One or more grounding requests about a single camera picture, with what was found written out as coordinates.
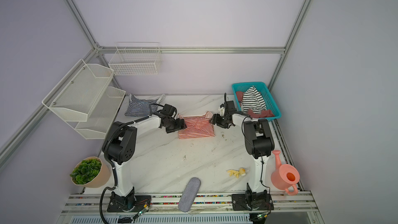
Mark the white wire wall basket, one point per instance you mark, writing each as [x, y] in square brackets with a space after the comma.
[136, 58]

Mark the blue white striped tank top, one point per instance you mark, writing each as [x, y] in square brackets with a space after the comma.
[142, 107]

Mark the yellow toy giraffe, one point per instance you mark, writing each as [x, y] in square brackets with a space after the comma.
[237, 173]

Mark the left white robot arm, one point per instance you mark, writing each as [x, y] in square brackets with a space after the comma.
[120, 142]

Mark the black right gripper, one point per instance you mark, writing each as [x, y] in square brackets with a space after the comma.
[213, 121]

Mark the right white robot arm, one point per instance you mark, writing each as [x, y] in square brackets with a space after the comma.
[258, 140]

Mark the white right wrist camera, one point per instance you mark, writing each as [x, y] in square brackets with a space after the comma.
[227, 107]

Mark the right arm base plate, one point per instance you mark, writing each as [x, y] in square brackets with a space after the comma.
[254, 202]

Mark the dark red garment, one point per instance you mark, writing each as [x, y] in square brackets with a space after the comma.
[264, 114]

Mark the aluminium frame corner post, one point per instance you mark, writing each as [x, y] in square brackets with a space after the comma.
[95, 48]

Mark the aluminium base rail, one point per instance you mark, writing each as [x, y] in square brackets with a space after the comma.
[209, 203]

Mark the pink watering can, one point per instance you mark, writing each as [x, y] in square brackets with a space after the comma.
[285, 177]

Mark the grey fabric pouch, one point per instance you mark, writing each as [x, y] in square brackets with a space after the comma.
[189, 194]

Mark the white mesh wall shelf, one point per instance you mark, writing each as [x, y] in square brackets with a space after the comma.
[85, 100]

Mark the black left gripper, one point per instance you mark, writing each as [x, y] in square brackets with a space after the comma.
[180, 125]

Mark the black white striped tank top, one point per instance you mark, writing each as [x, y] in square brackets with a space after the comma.
[253, 100]

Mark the horizontal aluminium frame bar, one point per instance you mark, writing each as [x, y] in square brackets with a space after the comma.
[195, 50]

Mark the green potted plant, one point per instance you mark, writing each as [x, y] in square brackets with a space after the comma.
[91, 172]

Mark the red white striped tank top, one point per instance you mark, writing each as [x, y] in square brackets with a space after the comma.
[197, 127]

